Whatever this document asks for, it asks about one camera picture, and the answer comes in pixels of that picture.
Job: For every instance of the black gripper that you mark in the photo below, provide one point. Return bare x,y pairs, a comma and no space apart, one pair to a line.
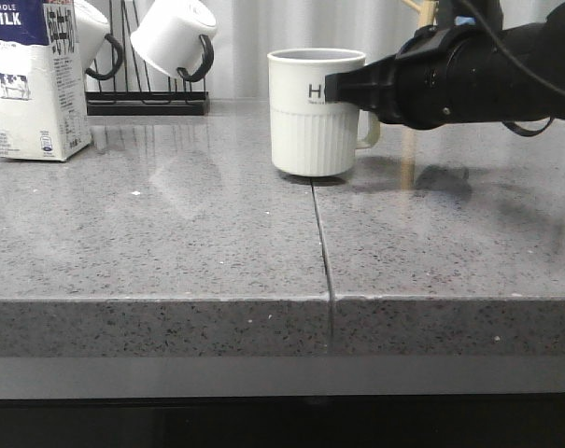
461,76

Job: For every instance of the cream ribbed HOME cup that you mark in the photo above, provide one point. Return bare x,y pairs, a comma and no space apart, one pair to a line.
309,136

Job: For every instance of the whole milk carton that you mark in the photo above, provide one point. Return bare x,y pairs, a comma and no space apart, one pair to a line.
43,113

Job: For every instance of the wooden mug tree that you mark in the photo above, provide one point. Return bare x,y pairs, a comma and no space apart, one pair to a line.
426,11

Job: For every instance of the blue enamel mug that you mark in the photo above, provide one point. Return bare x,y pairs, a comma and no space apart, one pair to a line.
464,20

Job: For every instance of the right white enamel mug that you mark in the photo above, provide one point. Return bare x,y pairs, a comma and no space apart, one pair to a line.
175,38

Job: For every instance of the white enamel mug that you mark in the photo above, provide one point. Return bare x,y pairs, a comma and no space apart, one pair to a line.
175,38
93,31

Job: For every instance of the left white enamel mug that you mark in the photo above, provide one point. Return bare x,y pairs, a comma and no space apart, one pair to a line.
93,31

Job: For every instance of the black wire mug rack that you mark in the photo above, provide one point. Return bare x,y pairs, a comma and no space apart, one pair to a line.
138,89

